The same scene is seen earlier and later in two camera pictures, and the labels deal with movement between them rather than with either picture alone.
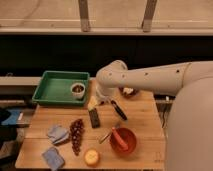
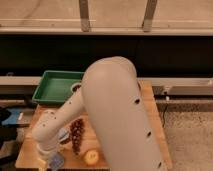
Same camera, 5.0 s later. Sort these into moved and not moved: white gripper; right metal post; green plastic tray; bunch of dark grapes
Moved: white gripper
Not moved: right metal post; green plastic tray; bunch of dark grapes
